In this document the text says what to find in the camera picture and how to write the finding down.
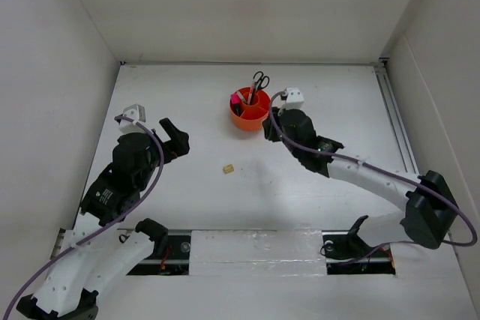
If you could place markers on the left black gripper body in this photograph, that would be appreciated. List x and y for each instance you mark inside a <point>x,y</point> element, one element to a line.
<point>169,152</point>

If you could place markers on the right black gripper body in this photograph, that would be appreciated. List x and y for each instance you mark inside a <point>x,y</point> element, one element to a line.
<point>276,112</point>

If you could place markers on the black handled scissors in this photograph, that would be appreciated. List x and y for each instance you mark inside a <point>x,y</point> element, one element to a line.
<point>262,80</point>

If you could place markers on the small tan eraser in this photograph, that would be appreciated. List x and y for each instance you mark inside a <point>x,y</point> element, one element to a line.
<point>228,169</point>

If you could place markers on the black gel pen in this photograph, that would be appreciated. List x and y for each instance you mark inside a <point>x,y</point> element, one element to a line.
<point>254,93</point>

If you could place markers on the red clear pen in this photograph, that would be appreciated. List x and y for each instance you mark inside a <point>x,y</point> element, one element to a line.
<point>251,93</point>

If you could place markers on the green clear pen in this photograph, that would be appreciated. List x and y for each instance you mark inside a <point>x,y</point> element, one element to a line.
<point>240,97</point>

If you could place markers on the pink capped black highlighter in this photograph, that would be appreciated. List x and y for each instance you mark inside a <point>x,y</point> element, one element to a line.
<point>236,102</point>

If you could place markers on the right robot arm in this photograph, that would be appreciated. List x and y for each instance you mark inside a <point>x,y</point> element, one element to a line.
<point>425,205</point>

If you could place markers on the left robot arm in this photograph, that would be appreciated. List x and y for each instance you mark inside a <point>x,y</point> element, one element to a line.
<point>83,273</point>

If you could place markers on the orange round divided container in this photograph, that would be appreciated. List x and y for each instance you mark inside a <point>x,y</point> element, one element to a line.
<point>252,116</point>

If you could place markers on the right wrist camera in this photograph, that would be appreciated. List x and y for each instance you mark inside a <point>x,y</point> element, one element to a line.
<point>292,98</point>

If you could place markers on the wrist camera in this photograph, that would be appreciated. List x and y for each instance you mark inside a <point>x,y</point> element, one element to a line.
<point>127,121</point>
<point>292,98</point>

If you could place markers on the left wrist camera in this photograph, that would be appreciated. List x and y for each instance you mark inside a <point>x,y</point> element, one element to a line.
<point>127,121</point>

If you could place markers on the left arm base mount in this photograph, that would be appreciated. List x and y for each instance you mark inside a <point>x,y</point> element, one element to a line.
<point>170,257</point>

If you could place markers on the aluminium rail right side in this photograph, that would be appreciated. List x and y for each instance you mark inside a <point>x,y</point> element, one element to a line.
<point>396,121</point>

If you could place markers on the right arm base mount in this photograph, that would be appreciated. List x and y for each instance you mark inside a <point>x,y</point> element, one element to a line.
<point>345,253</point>

